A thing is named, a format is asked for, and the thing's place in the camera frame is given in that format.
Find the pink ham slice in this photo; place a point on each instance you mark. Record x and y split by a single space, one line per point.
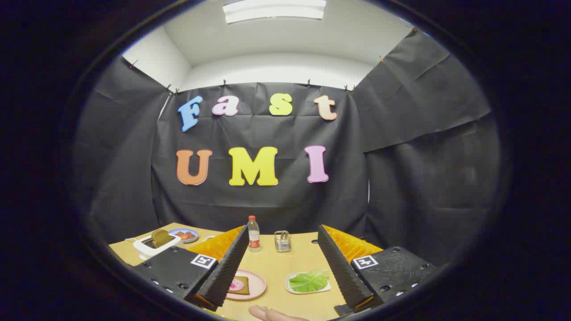
235 285

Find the pink plate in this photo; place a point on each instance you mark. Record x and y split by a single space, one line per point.
258 285

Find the white square plate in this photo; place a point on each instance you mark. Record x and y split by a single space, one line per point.
288 285

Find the ceiling light panel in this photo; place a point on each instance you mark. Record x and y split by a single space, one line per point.
274 11

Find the black backdrop cloth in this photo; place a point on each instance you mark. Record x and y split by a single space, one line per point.
267 200

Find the green lettuce leaf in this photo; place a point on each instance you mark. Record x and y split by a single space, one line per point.
310 281

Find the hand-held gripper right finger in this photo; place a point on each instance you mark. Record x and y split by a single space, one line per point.
341 272

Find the clear water bottle red cap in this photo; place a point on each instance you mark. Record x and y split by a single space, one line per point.
254 236

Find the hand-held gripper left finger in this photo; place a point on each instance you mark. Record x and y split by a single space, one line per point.
225 272

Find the white toaster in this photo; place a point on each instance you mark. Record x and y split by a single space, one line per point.
145 248

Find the blue plate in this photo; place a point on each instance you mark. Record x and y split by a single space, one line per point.
173 231

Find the brown bread slice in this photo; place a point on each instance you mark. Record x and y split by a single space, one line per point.
160 238
245 287

